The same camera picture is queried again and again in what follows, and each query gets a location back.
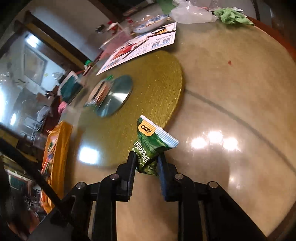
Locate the framed wall picture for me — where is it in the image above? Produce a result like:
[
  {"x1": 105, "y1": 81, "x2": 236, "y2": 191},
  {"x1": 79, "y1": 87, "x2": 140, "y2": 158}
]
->
[{"x1": 23, "y1": 44, "x2": 48, "y2": 86}]

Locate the green tissue box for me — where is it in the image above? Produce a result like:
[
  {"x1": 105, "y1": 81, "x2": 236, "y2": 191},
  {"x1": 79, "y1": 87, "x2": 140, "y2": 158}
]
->
[{"x1": 58, "y1": 71, "x2": 83, "y2": 104}]

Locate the clear plastic bag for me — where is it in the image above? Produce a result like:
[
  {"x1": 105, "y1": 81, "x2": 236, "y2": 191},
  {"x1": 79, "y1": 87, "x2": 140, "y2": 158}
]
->
[{"x1": 169, "y1": 1, "x2": 218, "y2": 24}]

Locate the clear plastic container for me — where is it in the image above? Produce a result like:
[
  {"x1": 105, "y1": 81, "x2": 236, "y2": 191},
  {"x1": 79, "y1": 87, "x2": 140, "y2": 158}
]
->
[{"x1": 100, "y1": 28, "x2": 132, "y2": 58}]

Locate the blue white plate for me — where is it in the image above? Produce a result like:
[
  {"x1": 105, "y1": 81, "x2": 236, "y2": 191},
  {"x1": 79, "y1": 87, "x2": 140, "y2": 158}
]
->
[{"x1": 133, "y1": 15, "x2": 168, "y2": 34}]

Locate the silver turntable hub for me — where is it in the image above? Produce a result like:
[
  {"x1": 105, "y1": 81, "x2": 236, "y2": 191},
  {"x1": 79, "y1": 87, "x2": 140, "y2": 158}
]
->
[{"x1": 96, "y1": 75, "x2": 133, "y2": 118}]

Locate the printed paper sheet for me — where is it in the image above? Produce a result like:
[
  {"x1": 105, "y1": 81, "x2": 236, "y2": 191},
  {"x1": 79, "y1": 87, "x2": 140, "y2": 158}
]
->
[{"x1": 96, "y1": 22, "x2": 177, "y2": 75}]

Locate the gold glitter turntable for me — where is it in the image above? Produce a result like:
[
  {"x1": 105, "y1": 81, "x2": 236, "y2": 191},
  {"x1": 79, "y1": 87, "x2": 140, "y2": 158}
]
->
[{"x1": 69, "y1": 50, "x2": 183, "y2": 167}]

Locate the small green yellow packet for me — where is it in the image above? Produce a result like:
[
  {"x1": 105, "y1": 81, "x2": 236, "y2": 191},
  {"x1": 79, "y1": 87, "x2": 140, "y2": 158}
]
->
[{"x1": 132, "y1": 115, "x2": 179, "y2": 176}]

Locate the orange snack box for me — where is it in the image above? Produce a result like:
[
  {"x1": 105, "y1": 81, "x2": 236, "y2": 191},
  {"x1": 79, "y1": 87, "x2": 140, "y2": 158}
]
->
[{"x1": 40, "y1": 120, "x2": 73, "y2": 214}]

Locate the round cracker packet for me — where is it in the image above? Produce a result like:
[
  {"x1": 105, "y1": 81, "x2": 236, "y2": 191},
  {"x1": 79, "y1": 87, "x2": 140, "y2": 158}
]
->
[{"x1": 84, "y1": 75, "x2": 113, "y2": 108}]

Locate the green cloth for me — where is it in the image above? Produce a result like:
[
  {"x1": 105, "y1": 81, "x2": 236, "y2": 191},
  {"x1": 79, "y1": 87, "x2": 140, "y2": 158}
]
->
[{"x1": 213, "y1": 8, "x2": 254, "y2": 26}]

